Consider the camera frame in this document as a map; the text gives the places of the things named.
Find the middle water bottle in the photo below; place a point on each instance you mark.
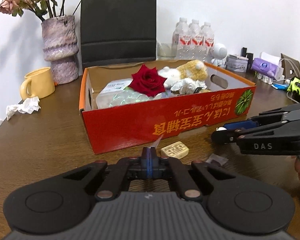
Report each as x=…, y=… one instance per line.
x=196, y=46

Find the white robot figurine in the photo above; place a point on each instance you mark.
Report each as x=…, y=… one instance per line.
x=219, y=53

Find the crumpled tissue in box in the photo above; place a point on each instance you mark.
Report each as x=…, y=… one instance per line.
x=187, y=86

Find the black paper bag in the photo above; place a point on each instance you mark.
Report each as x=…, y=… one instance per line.
x=118, y=31

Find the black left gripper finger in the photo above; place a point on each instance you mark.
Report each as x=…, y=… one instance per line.
x=238, y=203
x=61, y=202

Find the clear glass cup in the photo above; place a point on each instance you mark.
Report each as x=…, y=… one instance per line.
x=165, y=51

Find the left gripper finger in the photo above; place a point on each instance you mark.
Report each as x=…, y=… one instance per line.
x=242, y=124
x=230, y=136

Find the orange cardboard box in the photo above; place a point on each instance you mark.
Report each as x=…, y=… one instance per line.
x=120, y=127

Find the water bottle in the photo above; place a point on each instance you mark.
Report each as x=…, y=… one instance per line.
x=208, y=39
x=196, y=46
x=181, y=40

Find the red rose flower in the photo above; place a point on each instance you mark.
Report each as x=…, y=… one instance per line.
x=147, y=81

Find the purple wipes pack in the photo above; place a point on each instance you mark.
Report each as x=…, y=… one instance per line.
x=267, y=68

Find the right water bottle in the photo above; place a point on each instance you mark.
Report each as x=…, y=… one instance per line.
x=208, y=39

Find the small clear wrapper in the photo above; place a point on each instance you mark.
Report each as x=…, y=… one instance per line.
x=217, y=160

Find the yellow eraser block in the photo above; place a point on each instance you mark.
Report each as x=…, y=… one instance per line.
x=176, y=150

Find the left water bottle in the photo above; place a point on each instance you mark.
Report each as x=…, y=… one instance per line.
x=181, y=40

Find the purple marbled vase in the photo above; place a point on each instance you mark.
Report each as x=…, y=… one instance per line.
x=60, y=47

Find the yellow ceramic mug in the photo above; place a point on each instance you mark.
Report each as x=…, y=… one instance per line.
x=37, y=83

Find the crumpled tissue on table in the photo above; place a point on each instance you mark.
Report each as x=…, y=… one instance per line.
x=28, y=106

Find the green black glove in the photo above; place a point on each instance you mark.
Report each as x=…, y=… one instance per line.
x=293, y=90

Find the white face mask pack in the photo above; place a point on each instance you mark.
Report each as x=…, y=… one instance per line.
x=117, y=93

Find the white yellow plush hamster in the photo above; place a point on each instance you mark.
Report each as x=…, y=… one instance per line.
x=195, y=70

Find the brown cardboard stand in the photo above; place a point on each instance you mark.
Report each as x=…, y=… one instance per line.
x=291, y=67

